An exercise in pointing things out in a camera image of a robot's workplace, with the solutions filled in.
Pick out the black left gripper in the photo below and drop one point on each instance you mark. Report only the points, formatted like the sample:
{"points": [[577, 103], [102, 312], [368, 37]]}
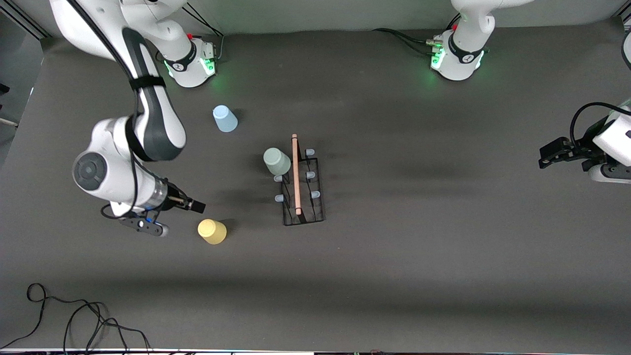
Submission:
{"points": [[578, 148]]}

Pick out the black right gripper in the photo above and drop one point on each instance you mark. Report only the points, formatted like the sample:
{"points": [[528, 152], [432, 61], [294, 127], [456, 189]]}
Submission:
{"points": [[173, 193]]}

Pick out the yellow plastic cup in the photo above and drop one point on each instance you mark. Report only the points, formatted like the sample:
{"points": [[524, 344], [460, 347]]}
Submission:
{"points": [[212, 231]]}

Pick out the pale green plastic cup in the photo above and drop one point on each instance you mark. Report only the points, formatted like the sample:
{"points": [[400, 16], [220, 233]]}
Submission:
{"points": [[276, 160]]}

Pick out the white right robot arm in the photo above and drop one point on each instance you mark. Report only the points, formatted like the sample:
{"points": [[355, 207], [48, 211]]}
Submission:
{"points": [[157, 123]]}

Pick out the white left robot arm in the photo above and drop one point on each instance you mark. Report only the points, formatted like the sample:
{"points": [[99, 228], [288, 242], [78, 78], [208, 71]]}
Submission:
{"points": [[463, 59]]}

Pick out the light blue plastic cup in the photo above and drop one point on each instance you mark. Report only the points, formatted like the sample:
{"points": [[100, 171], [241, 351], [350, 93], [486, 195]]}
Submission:
{"points": [[225, 120]]}

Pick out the dark grey table mat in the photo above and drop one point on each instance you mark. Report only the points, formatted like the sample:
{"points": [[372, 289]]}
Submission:
{"points": [[443, 246]]}

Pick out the aluminium frame rail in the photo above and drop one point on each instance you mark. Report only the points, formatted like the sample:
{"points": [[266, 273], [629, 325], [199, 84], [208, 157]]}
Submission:
{"points": [[626, 19], [29, 24]]}

